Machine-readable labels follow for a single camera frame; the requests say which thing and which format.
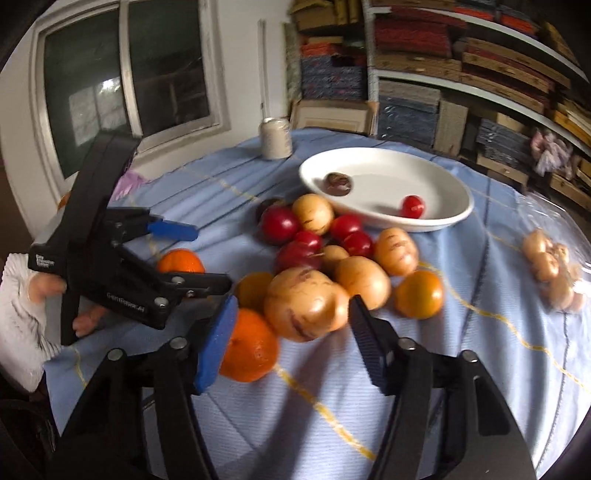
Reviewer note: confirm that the dark red plum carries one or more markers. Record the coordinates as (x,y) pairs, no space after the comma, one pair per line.
(279,225)
(298,258)

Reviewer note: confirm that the stack of tan woven boxes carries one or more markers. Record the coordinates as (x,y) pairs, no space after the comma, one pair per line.
(503,60)

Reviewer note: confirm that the green marbled board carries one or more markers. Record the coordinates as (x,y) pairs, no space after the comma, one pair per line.
(292,60)

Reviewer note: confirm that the yellow orange citrus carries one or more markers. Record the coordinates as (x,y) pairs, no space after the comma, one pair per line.
(419,294)

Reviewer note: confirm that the white leaning strip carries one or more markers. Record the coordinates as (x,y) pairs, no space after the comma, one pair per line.
(263,69)

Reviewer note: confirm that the pink cloth bundle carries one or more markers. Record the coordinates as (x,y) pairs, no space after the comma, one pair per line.
(551,150)

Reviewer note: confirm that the orange mandarin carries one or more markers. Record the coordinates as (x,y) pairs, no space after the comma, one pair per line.
(251,348)
(180,261)

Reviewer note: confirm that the bruised yellow apple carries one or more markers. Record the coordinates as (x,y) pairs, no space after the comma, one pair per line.
(364,279)

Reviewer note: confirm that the beige picture frame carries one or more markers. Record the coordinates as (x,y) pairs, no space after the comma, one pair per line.
(330,115)

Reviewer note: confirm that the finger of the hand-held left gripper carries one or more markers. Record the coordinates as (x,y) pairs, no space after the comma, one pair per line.
(175,230)
(203,284)

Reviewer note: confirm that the stack of olive woven boxes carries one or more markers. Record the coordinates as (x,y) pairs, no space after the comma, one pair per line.
(323,16)

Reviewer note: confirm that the white metal shelf rack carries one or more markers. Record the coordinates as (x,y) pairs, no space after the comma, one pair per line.
(368,46)

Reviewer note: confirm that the yellow tomato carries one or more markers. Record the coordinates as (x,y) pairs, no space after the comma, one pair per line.
(253,290)

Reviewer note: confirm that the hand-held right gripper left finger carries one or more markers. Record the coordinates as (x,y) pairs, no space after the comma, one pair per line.
(217,344)

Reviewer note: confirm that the pale orange persimmon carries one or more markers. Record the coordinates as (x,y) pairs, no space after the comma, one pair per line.
(397,251)

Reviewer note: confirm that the stack of red patterned boxes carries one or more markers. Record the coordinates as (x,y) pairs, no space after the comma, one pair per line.
(411,32)

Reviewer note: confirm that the white framed window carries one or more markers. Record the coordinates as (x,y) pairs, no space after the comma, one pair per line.
(83,69)

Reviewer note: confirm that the stack of dark blue boxes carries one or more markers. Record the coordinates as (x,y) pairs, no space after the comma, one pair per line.
(501,138)

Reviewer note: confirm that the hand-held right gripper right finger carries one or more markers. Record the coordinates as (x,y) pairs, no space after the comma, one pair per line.
(369,350)

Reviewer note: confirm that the white drink can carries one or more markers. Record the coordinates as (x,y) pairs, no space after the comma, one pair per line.
(276,138)

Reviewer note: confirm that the blue striped tablecloth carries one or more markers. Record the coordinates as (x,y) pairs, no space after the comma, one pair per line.
(286,424)

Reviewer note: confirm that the clear plastic box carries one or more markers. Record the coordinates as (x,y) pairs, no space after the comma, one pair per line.
(545,212)

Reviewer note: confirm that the bunch of tan longans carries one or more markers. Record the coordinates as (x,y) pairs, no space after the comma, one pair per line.
(547,267)

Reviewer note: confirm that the purple plastic bag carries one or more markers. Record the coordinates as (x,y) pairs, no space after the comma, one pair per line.
(129,182)

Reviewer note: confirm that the yellow pepino melon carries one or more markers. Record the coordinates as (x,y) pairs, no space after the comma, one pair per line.
(302,304)
(313,213)

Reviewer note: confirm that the stack of grey blue boxes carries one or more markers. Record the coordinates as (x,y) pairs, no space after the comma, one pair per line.
(406,115)

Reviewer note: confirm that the stack of orange blue boxes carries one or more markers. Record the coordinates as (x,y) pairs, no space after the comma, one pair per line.
(332,76)

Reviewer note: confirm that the upright grey wooden box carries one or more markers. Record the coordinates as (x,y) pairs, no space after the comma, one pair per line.
(450,124)

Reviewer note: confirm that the person's left hand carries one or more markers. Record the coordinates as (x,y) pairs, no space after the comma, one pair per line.
(90,321)

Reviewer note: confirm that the white oval plate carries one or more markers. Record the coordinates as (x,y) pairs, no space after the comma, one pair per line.
(392,170)

